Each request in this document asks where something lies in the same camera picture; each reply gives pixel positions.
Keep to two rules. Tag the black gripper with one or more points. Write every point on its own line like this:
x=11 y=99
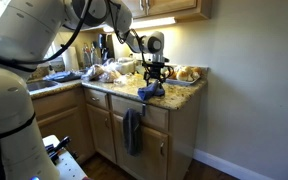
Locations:
x=153 y=69

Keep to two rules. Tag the blue towel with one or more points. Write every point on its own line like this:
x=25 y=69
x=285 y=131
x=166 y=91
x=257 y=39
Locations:
x=154 y=89

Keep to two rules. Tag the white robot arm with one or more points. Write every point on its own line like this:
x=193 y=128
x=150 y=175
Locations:
x=27 y=30

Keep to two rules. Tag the black towel hook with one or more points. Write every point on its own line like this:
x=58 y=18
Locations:
x=143 y=110

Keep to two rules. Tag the under cabinet light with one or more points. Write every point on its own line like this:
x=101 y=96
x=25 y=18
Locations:
x=147 y=24

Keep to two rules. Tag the grey towel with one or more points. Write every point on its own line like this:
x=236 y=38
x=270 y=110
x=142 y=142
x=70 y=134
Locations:
x=132 y=132

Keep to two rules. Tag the wooden upper cabinet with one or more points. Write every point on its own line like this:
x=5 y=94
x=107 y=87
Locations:
x=165 y=10

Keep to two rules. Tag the wooden adjacent cabinet door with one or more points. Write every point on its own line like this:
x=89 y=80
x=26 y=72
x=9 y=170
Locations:
x=102 y=136

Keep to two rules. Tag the paper towel roll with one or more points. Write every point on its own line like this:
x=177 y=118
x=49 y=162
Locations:
x=70 y=59

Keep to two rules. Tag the wooden corner cabinet door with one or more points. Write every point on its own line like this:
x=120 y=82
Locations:
x=72 y=123

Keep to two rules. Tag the tray of bread rolls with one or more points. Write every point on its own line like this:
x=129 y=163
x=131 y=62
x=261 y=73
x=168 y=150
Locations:
x=183 y=75

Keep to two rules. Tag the plastic bags on counter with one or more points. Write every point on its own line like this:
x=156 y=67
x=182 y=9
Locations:
x=111 y=70

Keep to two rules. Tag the wooden right drawer front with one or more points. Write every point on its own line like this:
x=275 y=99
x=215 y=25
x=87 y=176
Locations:
x=155 y=117

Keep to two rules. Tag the wooden drawer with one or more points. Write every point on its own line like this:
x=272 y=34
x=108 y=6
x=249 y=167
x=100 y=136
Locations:
x=103 y=99
x=155 y=117

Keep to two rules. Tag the bottles on counter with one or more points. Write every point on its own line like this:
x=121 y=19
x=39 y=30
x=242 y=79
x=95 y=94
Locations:
x=100 y=51

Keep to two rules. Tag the wooden left drawer front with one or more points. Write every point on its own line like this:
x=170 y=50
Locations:
x=103 y=99

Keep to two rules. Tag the dark cloth by sink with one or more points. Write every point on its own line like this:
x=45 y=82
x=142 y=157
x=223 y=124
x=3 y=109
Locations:
x=61 y=77

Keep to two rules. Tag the kitchen sink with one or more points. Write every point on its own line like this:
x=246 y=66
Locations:
x=41 y=84

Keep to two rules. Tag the white perforated robot table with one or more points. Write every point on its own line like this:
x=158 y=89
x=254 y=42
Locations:
x=67 y=166

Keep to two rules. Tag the black tool on table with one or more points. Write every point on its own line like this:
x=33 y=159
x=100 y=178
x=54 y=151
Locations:
x=53 y=151

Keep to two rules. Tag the metal drawer handle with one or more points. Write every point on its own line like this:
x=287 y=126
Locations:
x=95 y=99

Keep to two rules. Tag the metal adjacent door handle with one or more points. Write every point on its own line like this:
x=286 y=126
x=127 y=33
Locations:
x=106 y=123

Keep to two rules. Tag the metal cabinet door handle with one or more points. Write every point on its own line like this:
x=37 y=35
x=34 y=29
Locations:
x=161 y=149

